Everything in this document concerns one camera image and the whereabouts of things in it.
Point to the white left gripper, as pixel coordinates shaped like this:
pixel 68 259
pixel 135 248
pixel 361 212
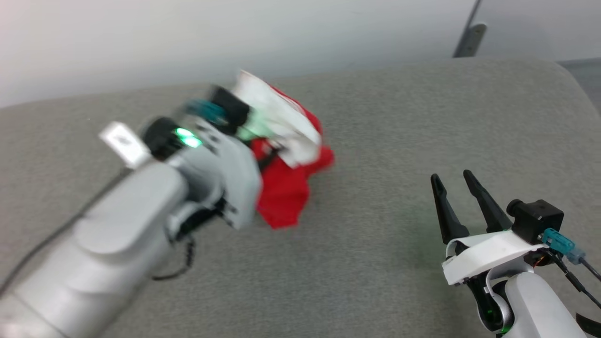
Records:
pixel 213 136

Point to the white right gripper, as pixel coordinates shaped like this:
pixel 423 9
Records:
pixel 488 251

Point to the red white basketball jersey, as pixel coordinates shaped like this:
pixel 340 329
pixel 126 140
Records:
pixel 282 197

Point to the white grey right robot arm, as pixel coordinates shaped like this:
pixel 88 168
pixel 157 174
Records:
pixel 540 310

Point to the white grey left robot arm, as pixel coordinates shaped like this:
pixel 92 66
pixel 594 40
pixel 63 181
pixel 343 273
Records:
pixel 108 253

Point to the grey fabric sofa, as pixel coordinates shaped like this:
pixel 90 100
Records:
pixel 385 141

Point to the teal left camera connector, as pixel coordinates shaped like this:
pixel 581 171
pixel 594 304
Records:
pixel 205 111

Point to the teal camera connector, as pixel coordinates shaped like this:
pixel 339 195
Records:
pixel 563 245
pixel 205 111

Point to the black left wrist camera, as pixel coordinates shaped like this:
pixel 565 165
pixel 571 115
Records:
pixel 230 109

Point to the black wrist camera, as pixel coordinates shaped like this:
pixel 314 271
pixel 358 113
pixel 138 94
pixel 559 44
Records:
pixel 537 220
pixel 230 109

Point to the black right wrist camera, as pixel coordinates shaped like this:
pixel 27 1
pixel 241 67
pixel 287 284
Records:
pixel 537 220

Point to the teal right camera connector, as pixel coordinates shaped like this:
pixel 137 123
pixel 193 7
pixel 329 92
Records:
pixel 563 245

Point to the grey metal wall bracket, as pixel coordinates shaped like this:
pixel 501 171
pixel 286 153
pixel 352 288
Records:
pixel 469 42

